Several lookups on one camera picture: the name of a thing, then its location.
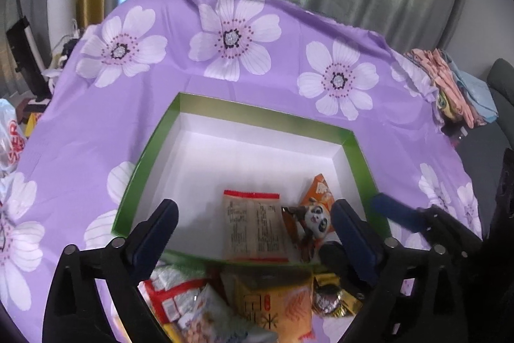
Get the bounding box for clear plastic bag red print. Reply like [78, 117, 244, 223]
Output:
[0, 98, 27, 172]

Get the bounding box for white blue snack packet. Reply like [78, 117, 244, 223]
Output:
[177, 283, 278, 343]

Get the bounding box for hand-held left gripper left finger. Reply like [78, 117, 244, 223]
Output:
[42, 199, 180, 343]

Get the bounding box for stack of folded clothes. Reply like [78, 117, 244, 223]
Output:
[403, 48, 499, 127]

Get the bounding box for white tangled cable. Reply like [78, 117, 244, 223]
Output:
[51, 19, 82, 70]

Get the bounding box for yellow cardboard box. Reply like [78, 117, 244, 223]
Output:
[24, 112, 46, 135]

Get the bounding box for yellow snack packet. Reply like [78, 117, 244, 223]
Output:
[233, 273, 316, 341]

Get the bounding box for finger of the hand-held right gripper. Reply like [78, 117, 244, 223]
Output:
[370, 193, 483, 260]

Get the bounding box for green cardboard box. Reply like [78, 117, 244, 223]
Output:
[111, 93, 393, 267]

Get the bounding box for white tower appliance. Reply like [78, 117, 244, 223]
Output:
[47, 0, 78, 58]

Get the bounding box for grey sofa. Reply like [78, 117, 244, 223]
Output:
[487, 58, 514, 119]

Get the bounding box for red white snack packet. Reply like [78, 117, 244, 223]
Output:
[138, 263, 209, 328]

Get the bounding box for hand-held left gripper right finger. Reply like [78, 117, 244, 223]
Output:
[319, 198, 468, 343]

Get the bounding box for black upright vacuum cleaner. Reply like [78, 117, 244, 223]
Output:
[5, 17, 46, 99]

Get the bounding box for purple floral tablecloth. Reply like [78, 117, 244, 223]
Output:
[0, 0, 484, 343]

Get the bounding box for beige snack packet red edge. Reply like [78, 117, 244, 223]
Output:
[223, 189, 290, 263]

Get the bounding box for gold dark snack packet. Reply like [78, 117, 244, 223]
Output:
[311, 273, 364, 317]

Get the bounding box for orange panda snack packet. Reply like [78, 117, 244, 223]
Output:
[281, 173, 342, 263]

